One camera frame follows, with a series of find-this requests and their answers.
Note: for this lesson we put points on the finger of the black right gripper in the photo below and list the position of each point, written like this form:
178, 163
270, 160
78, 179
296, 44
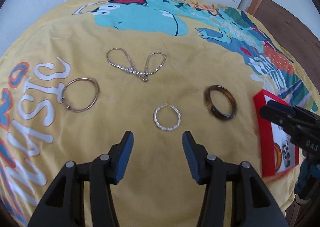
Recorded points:
278, 115
280, 104

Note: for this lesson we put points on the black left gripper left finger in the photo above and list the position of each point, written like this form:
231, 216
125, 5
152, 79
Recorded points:
63, 202

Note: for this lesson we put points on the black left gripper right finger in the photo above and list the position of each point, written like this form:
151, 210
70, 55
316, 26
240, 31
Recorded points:
252, 202

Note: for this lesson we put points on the amber orange bangle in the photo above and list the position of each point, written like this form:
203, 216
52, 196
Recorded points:
277, 157

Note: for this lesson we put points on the dark brown bangle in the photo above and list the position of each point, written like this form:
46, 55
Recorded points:
219, 102

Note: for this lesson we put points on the twisted silver hoop earring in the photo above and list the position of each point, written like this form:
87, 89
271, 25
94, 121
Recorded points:
167, 117

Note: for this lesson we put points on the red white jewelry box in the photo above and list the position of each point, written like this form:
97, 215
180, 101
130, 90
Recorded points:
270, 133

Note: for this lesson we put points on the brown wooden headboard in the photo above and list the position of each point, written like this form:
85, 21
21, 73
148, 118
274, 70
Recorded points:
291, 34

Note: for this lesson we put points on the thin rose gold bangle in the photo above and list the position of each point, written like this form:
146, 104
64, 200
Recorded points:
80, 94

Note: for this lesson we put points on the yellow dinosaur print duvet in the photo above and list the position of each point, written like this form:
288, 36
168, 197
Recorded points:
143, 54

